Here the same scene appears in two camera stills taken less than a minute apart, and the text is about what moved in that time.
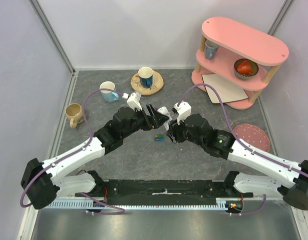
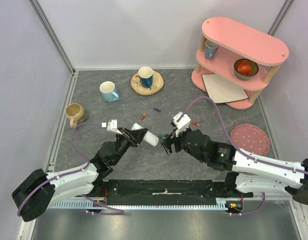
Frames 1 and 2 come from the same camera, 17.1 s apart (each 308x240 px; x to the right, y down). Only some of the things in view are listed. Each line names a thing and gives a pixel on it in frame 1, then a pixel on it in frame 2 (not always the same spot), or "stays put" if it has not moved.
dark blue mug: [145, 74] stays put
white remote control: [164, 110] → [149, 137]
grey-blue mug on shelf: [211, 49] stays put
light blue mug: [110, 96] stays put
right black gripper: [175, 129] → [175, 139]
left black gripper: [157, 118] → [134, 137]
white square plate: [228, 91] stays put
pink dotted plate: [253, 135] stays put
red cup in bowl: [244, 68] stays put
